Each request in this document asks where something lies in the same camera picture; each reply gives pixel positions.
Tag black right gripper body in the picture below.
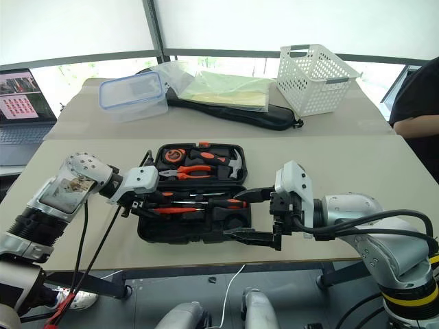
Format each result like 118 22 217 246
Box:
269 190 305 238

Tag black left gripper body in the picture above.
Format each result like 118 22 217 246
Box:
121 192 149 217

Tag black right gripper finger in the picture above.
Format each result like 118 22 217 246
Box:
222 228 285 252
234 186 276 204

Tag black plastic tool case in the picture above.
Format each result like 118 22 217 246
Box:
137 142 255 245

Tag orange black tape measure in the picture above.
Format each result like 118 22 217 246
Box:
163 147 188 165

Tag clear container with blue lid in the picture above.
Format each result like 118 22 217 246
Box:
99 72 169 124

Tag grey rounded robot leg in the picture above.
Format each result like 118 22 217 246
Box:
153 301 207 329
241 287 281 329

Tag long black fabric pouch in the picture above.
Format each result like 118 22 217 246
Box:
131 67 305 132

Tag clear plastic bag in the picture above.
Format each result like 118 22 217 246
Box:
150 60 197 101

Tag yellow-green plastic pouch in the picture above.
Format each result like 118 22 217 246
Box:
177 69 277 113

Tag white sneaker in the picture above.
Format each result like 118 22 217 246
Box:
54 287 99 311

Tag white perforated plastic basket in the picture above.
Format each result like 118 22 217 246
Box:
275 43 364 118

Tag open grey laptop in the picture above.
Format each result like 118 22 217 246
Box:
0 67 58 168

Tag person in black shirt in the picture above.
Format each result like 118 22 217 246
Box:
388 56 439 188

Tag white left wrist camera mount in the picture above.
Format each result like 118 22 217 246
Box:
115 166 161 207

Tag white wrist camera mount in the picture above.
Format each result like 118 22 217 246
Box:
274 160 313 231
115 166 161 207

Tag long screwdriver black orange handle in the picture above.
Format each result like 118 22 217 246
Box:
150 191 224 204

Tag thick screwdriver black orange handle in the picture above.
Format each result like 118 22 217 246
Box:
171 197 249 210

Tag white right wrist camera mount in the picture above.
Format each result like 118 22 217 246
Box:
274 160 313 231

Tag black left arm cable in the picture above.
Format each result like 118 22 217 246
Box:
72 201 89 293
75 204 124 293

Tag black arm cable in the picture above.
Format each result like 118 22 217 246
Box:
72 201 89 293
75 204 124 293
291 209 439 255

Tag orange handled pliers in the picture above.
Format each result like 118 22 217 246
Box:
158 164 213 181

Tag white cable under table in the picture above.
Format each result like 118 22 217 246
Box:
219 263 247 327

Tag claw hammer black orange handle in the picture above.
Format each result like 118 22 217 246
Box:
189 148 246 181

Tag dark table leg frame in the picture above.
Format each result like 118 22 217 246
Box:
43 269 133 300
315 260 379 289

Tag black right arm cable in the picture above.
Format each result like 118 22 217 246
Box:
291 209 439 255

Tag red cable clips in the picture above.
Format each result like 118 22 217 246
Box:
43 289 75 329

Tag dark grey window frame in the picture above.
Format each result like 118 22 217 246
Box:
0 0 421 69

